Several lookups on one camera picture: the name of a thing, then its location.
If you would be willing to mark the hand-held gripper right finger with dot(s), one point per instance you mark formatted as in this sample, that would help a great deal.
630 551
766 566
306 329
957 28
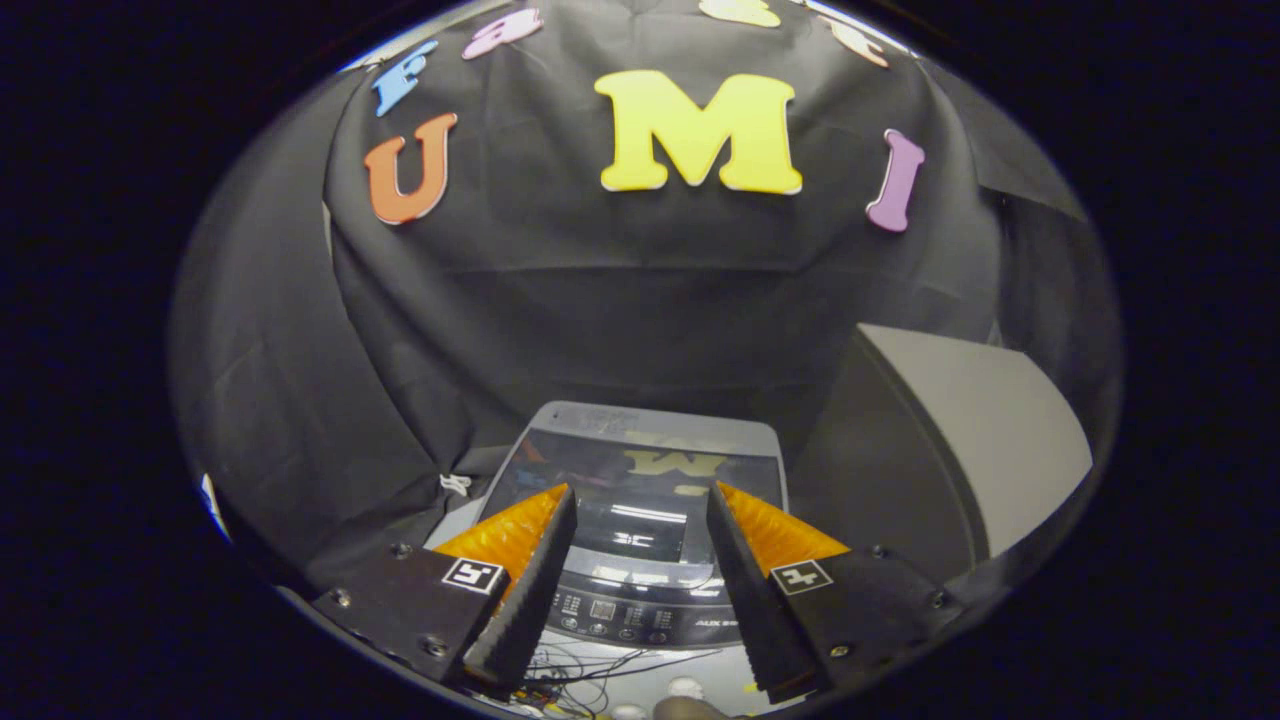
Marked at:
745 600

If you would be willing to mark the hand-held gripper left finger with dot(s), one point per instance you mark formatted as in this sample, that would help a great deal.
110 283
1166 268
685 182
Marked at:
530 600

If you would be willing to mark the grey washing machine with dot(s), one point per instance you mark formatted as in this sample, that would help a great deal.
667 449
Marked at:
640 620

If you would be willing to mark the beige cabinet with dark top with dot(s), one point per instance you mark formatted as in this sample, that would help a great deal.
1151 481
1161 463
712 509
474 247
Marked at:
980 440

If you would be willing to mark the black backdrop cloth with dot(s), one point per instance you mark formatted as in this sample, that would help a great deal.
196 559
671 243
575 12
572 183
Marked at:
640 290

